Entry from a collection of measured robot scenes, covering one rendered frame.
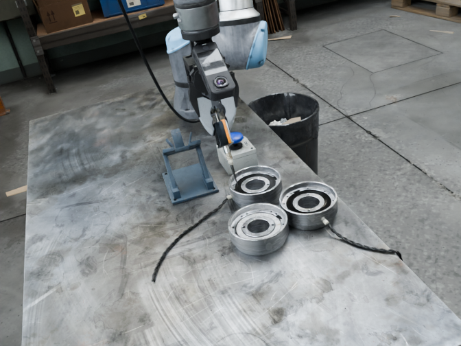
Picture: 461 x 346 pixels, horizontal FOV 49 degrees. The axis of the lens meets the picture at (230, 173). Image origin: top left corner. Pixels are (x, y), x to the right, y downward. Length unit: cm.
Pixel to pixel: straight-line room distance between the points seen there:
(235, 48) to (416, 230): 121
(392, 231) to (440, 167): 54
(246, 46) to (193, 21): 40
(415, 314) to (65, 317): 54
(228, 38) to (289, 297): 72
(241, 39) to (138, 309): 73
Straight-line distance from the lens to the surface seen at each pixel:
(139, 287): 88
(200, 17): 91
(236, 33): 130
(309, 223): 90
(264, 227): 92
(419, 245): 212
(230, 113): 100
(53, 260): 101
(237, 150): 110
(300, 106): 237
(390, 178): 250
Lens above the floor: 138
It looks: 32 degrees down
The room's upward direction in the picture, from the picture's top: 10 degrees counter-clockwise
